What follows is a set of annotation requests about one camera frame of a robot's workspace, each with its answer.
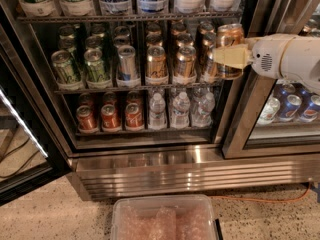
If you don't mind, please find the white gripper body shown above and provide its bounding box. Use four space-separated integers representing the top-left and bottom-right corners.
246 34 294 79

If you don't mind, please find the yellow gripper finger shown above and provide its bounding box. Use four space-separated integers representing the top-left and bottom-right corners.
213 44 253 69

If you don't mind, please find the orange can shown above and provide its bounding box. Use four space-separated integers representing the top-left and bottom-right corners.
200 48 217 83
145 46 168 85
176 33 194 48
173 46 196 85
217 23 244 80

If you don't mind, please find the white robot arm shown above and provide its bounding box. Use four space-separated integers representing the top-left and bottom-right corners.
213 34 320 94

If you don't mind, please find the closed glass fridge door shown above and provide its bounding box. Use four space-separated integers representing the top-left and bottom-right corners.
223 0 320 158

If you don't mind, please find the stainless steel display fridge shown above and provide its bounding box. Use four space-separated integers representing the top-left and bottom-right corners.
0 0 319 201

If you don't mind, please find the front silver can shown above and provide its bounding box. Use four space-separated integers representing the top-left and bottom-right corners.
116 45 141 87

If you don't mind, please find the front right red can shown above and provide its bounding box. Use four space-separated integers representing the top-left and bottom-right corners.
125 103 144 130

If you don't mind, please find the red can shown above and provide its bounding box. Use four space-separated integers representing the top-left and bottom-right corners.
125 103 144 130
101 104 121 131
76 105 98 133

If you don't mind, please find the front right green can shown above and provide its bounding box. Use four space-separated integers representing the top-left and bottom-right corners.
84 49 112 89

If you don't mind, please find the green can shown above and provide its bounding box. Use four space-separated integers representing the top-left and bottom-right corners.
84 49 112 89
51 50 84 91

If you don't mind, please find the front middle red can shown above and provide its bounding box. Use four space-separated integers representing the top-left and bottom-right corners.
101 104 121 131

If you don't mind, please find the front left red can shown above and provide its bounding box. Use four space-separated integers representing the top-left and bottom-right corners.
76 105 98 133

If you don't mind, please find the front left green can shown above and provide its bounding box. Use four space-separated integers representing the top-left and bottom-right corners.
51 50 84 91

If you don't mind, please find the open black fridge door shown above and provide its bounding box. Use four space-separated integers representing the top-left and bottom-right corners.
0 29 70 205

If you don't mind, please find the right water bottle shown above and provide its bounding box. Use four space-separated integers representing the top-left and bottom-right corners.
192 92 215 127

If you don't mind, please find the water bottle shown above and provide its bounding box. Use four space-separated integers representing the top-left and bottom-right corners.
149 93 167 130
192 92 215 127
170 91 190 129

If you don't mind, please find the middle water bottle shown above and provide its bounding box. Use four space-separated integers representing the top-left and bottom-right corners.
170 91 190 129

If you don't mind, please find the left water bottle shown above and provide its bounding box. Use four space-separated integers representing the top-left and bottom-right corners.
149 93 167 130

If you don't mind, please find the clear plastic bin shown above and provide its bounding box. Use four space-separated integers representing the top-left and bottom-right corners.
110 194 223 240

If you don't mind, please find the upper wire shelf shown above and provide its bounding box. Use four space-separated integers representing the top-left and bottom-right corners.
17 11 242 24

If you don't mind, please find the wire shelf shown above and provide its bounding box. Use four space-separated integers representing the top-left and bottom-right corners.
17 11 242 24
54 81 223 95

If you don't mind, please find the middle wire shelf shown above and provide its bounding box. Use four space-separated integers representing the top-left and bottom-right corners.
54 81 223 95

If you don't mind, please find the orange power cable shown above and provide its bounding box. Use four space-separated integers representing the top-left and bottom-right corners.
209 182 313 204

